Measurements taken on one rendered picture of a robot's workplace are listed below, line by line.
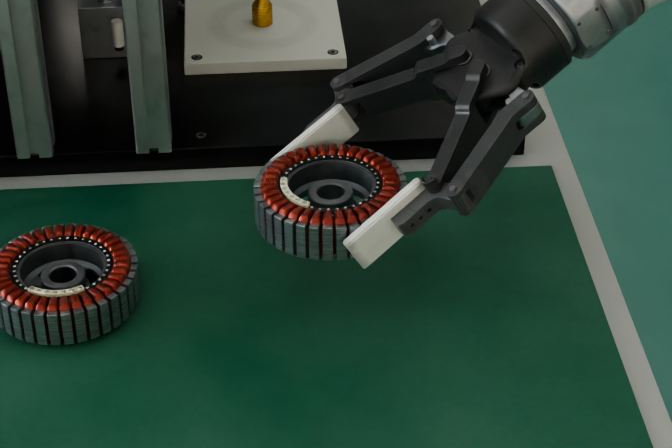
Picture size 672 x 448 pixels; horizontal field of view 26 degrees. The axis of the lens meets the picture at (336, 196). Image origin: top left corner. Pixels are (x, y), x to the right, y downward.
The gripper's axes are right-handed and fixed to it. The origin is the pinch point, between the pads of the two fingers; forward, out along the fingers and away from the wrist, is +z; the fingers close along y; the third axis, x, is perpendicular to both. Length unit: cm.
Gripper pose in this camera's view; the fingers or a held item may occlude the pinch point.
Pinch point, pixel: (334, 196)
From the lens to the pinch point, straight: 106.8
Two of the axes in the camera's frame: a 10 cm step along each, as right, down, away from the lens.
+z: -7.6, 6.5, -0.5
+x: 4.5, 5.8, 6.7
